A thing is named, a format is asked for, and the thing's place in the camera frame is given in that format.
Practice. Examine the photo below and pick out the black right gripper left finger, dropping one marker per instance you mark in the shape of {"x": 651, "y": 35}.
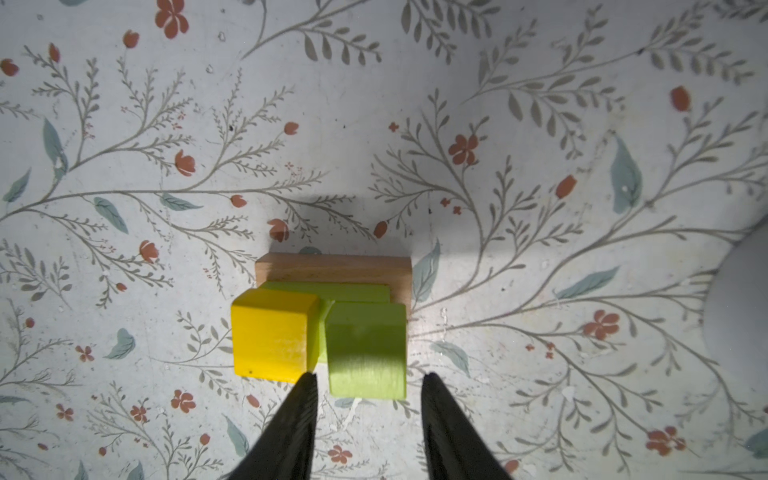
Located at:
{"x": 285, "y": 448}

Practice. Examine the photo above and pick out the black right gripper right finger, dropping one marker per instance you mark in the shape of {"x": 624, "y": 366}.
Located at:
{"x": 453, "y": 448}

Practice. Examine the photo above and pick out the yellow cube block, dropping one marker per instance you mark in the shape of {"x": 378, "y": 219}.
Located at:
{"x": 275, "y": 334}

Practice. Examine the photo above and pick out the green cube block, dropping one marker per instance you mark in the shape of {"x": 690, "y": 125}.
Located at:
{"x": 366, "y": 347}

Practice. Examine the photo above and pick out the long green block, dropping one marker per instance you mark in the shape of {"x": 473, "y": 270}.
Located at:
{"x": 329, "y": 294}

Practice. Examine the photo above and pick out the clear tape roll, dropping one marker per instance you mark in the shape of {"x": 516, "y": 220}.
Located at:
{"x": 735, "y": 312}

